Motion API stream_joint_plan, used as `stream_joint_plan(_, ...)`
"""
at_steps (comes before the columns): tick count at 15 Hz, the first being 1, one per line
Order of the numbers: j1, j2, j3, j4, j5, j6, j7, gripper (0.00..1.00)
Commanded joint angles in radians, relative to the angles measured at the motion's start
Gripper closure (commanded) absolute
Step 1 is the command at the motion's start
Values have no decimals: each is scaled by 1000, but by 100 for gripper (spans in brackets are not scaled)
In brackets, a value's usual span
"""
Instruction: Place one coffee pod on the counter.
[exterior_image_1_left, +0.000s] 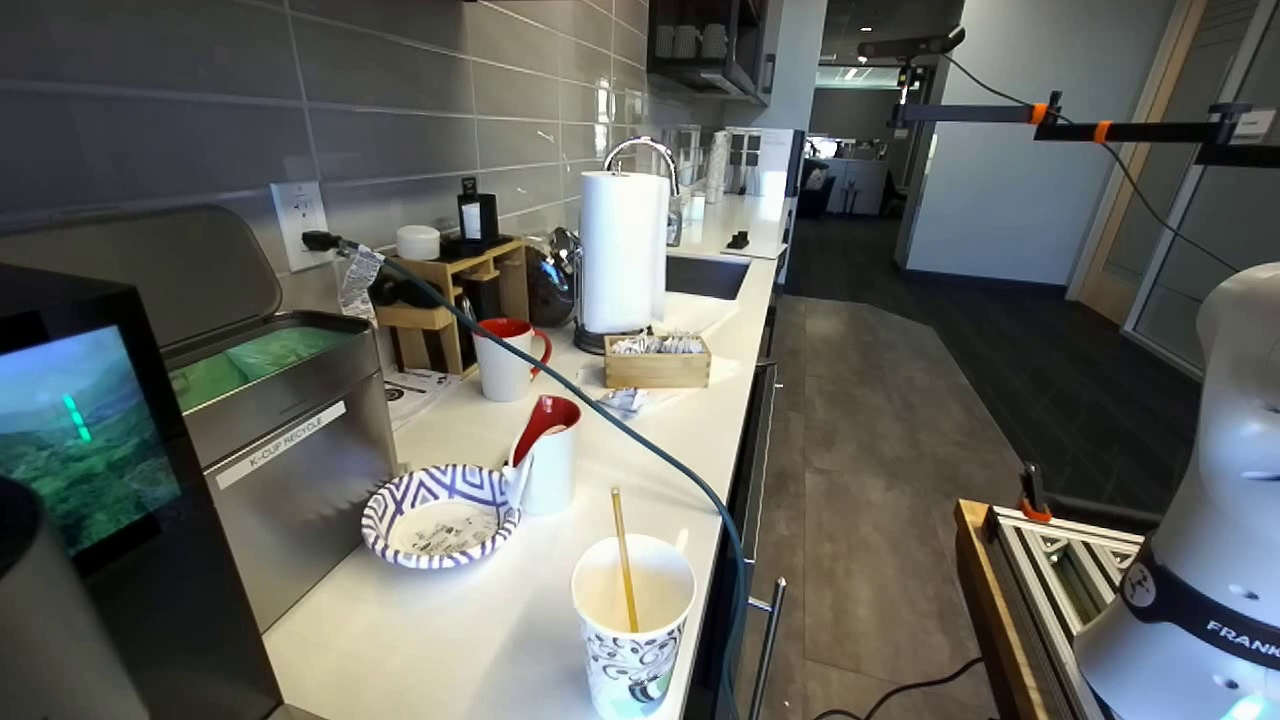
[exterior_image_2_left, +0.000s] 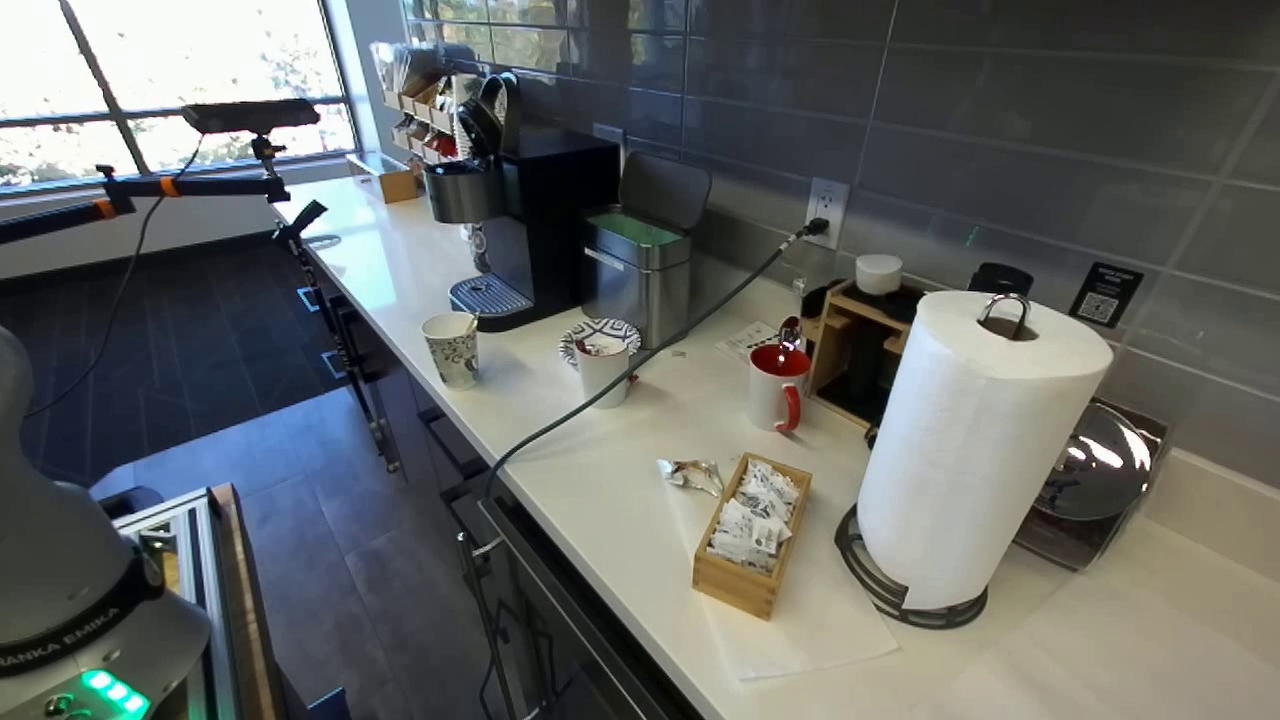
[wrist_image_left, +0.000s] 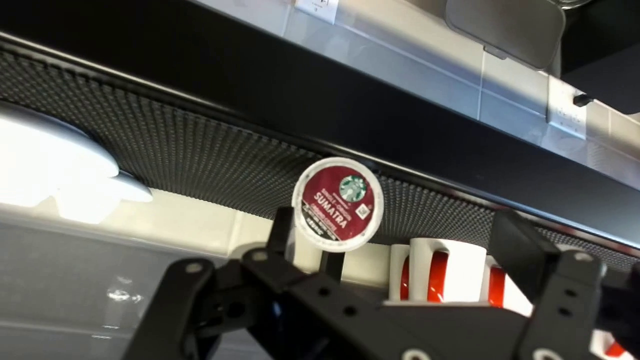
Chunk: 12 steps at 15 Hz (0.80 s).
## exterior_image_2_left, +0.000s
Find black coffee machine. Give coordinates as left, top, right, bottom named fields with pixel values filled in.
left=421, top=124, right=623, bottom=334

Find blue patterned paper bowl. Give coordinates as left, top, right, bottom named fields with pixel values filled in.
left=560, top=316, right=642, bottom=373

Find crumpled packet wrapper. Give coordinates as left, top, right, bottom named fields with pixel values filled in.
left=652, top=450, right=731, bottom=503

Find patterned paper cup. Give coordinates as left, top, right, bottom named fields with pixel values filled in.
left=421, top=308, right=483, bottom=390

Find wooden box of sugar packets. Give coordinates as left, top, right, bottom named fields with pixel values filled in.
left=686, top=448, right=815, bottom=625

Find wooden countertop rack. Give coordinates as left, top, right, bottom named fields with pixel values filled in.
left=803, top=274, right=932, bottom=428

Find small white jar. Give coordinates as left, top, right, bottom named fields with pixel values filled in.
left=852, top=252, right=909, bottom=301

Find small wooden box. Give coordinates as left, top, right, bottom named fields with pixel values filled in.
left=375, top=165, right=429, bottom=207

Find white paper towel roll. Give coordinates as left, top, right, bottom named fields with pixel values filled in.
left=852, top=289, right=1115, bottom=616

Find black paper towel holder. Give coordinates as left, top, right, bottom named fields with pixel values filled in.
left=833, top=289, right=1038, bottom=630

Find shiny chrome kettle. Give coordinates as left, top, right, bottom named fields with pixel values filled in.
left=1010, top=396, right=1176, bottom=575

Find black QR code sign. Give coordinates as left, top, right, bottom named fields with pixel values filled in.
left=1066, top=257, right=1148, bottom=331

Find black boom pole orange clamps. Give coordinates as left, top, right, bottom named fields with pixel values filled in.
left=0, top=165, right=290, bottom=244

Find black power cable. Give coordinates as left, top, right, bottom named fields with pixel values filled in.
left=450, top=215, right=833, bottom=720

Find white mug red handle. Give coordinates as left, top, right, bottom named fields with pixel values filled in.
left=744, top=334, right=815, bottom=438

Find white wall outlet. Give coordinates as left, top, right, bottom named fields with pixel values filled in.
left=801, top=177, right=852, bottom=252

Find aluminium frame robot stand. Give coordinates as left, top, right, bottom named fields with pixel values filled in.
left=112, top=480, right=286, bottom=720

